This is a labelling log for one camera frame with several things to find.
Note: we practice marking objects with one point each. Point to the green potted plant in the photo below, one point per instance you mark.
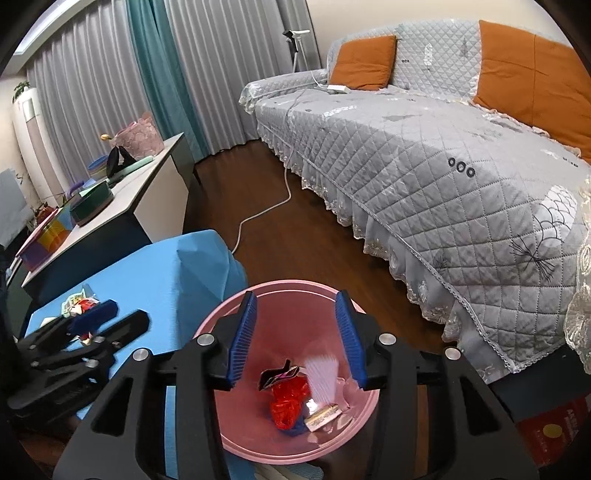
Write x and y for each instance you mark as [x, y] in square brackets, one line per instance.
[21, 90]

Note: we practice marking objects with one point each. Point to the dark green round tin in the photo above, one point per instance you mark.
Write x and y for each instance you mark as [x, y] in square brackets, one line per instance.
[92, 203]

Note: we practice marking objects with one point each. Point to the dark snack wrapper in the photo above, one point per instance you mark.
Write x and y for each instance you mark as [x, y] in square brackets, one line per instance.
[274, 378]

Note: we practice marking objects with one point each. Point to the pink plastic bin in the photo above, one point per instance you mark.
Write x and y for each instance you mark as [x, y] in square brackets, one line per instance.
[295, 304]

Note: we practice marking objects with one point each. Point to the grey curtain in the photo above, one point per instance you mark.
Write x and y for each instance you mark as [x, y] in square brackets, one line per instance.
[207, 69]
[83, 92]

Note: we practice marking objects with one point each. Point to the blue flower print tablecloth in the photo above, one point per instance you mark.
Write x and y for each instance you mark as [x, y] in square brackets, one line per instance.
[161, 272]

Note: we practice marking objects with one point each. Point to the grey quilted sofa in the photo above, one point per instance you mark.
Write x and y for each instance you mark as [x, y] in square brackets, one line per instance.
[415, 161]

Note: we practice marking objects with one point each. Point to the green snack packet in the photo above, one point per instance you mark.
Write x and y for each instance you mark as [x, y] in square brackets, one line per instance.
[68, 304]

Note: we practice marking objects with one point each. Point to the stack of coloured bowls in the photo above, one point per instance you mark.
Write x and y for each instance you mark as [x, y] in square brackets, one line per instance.
[97, 168]

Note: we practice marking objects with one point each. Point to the large orange cushion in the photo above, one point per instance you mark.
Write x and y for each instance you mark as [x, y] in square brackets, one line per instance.
[531, 78]

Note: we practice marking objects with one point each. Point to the white power strip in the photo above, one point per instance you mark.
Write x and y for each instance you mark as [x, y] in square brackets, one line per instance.
[339, 87]

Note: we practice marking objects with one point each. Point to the black hat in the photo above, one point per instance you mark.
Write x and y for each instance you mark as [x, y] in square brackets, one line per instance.
[115, 161]

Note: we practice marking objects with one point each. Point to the white lace cover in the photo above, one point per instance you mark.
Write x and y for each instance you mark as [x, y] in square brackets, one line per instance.
[581, 300]

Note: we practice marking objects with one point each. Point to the white floor stand device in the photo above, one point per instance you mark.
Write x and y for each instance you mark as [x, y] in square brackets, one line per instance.
[300, 46]

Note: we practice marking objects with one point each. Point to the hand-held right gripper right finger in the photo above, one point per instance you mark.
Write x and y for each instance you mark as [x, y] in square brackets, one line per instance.
[351, 341]

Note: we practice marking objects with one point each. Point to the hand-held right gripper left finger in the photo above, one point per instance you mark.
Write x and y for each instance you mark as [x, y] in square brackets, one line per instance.
[242, 341]

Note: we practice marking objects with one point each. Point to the translucent plastic cup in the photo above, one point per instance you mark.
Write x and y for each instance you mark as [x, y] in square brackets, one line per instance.
[323, 374]

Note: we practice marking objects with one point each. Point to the pink quilted basket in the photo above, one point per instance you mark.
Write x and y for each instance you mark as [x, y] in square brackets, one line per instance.
[138, 138]

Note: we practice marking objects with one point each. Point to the blue plastic bag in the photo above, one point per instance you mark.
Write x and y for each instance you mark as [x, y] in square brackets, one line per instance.
[295, 429]

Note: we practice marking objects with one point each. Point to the white standing air conditioner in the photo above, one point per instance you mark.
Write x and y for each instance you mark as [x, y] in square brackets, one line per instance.
[37, 138]

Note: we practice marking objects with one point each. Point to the teal curtain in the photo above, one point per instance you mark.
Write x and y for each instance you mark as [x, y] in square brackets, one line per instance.
[161, 69]

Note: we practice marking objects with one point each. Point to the small orange cushion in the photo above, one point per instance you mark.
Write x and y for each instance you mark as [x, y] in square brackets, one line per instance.
[364, 62]

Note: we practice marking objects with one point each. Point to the colourful rectangular box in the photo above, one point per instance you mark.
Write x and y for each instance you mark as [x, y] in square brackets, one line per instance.
[46, 240]

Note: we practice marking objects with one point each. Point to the red cardboard box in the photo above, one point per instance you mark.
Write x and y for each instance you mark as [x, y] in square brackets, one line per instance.
[554, 429]

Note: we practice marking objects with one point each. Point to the grey coffee table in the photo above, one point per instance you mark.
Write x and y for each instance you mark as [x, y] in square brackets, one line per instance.
[115, 198]

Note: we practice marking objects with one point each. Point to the television with grey cover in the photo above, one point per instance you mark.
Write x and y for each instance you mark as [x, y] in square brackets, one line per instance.
[11, 207]

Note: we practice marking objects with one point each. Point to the red plastic bag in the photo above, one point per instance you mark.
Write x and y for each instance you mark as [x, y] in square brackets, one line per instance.
[286, 406]

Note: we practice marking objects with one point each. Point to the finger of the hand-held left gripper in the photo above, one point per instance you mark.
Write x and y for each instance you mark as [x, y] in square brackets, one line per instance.
[129, 323]
[97, 311]

